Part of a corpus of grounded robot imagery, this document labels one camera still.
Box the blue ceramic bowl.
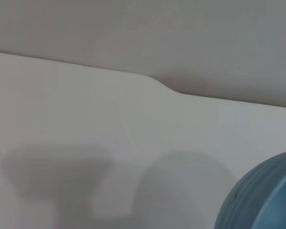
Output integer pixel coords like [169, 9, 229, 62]
[214, 148, 286, 229]

